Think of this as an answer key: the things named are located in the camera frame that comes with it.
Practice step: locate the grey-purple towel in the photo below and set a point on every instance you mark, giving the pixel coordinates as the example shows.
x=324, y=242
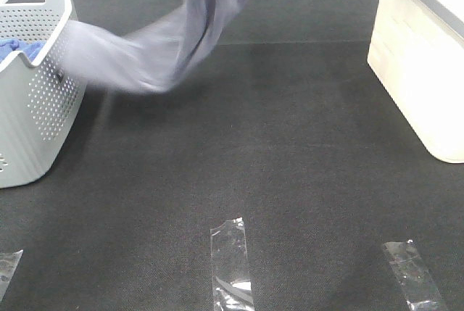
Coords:
x=154, y=59

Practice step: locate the black mat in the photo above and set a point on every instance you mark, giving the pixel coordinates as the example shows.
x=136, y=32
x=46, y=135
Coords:
x=284, y=125

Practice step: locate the middle clear tape strip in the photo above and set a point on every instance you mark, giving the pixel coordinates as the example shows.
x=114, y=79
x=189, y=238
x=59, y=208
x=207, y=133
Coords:
x=231, y=283

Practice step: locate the clear tape strip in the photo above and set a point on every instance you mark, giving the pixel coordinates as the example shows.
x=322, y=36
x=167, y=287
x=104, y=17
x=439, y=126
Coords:
x=414, y=278
x=231, y=283
x=8, y=265

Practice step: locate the grey perforated laundry basket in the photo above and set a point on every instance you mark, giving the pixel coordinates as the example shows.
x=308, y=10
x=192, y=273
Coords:
x=39, y=101

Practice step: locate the white plastic storage box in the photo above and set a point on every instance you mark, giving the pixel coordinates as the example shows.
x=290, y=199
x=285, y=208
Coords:
x=416, y=51

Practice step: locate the right clear tape strip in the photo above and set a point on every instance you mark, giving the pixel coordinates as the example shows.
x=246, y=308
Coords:
x=414, y=278

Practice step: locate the blue cloth in basket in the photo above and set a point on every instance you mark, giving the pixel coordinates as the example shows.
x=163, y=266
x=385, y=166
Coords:
x=31, y=50

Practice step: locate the left clear tape strip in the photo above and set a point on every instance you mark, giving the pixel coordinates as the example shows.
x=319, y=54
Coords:
x=8, y=265

